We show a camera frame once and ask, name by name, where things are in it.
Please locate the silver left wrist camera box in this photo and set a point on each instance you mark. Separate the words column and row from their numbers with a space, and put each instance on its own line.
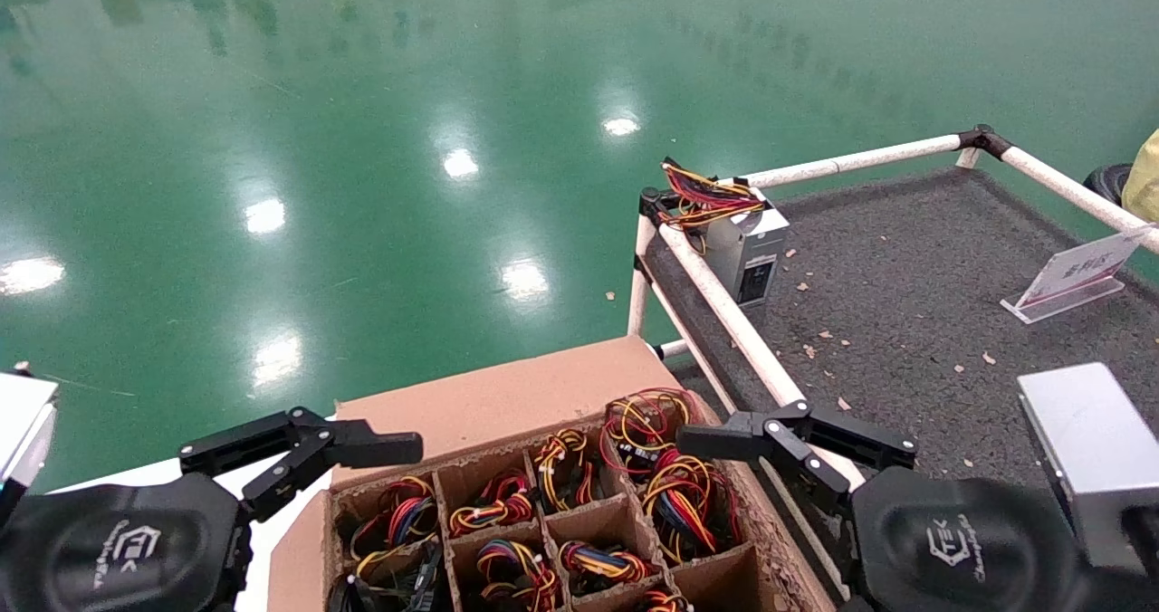
column 23, row 422

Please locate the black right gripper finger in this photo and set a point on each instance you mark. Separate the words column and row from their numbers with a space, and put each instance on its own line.
column 723, row 438

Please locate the brown cardboard divider box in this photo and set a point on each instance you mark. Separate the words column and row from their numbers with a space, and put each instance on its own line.
column 489, row 404

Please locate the black foam table mat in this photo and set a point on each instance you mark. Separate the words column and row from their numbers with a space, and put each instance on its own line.
column 905, row 304

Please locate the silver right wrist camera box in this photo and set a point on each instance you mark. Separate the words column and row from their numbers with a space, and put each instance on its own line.
column 1096, row 449

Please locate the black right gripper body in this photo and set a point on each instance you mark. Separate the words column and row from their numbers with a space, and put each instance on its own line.
column 960, row 549

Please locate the seated person in yellow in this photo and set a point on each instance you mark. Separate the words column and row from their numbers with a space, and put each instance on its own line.
column 1145, row 182

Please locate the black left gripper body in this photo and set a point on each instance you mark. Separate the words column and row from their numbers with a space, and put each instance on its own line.
column 118, row 549

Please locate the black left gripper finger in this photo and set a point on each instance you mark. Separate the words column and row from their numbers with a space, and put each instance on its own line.
column 362, row 447

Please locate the clear acrylic sign holder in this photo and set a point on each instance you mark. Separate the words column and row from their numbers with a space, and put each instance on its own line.
column 1077, row 272

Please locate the black shoe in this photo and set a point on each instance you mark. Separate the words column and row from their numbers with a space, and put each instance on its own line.
column 1106, row 185

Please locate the black pipe joint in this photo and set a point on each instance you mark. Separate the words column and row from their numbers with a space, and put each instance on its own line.
column 650, row 205
column 982, row 138

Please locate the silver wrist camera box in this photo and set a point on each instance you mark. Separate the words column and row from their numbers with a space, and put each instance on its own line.
column 23, row 422
column 1096, row 449

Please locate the white frame pipe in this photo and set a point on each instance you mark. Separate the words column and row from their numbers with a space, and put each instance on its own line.
column 672, row 318
column 639, row 295
column 860, row 161
column 967, row 157
column 733, row 318
column 1068, row 191

